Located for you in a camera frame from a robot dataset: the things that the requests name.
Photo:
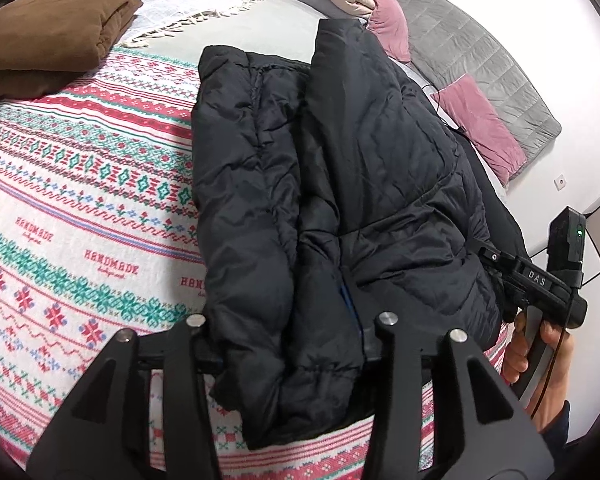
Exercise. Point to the white wall socket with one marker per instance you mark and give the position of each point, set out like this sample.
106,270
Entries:
561,181

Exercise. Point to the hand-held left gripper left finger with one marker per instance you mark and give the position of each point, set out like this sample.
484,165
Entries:
190,360

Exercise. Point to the grey quilted headboard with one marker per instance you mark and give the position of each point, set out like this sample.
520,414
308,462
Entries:
460,45

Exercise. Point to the red green patterned blanket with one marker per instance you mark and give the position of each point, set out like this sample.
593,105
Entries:
80,200

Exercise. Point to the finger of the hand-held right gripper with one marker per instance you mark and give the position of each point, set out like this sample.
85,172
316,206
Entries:
497,259

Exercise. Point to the grey bed sheet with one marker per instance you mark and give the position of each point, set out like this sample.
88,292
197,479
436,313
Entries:
280,25

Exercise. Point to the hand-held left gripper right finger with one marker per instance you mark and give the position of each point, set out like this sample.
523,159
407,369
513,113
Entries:
385,350

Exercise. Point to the folded brown garment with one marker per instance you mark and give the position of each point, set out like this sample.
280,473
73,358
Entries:
45,35

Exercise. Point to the white fringed throw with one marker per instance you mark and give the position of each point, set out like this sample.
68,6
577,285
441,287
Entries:
180,0

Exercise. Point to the black quilted puffer jacket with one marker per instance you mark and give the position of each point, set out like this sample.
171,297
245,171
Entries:
330,185

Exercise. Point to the small pink pillow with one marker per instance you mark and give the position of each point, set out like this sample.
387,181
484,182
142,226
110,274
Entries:
387,20

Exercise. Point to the large pink pillow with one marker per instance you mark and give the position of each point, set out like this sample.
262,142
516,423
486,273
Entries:
480,125

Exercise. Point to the person's right hand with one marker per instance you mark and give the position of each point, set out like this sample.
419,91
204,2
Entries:
515,350

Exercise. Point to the person's right forearm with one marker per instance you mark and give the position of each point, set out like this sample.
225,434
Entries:
560,425

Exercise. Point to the black smooth coat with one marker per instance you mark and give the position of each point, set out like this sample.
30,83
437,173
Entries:
500,220

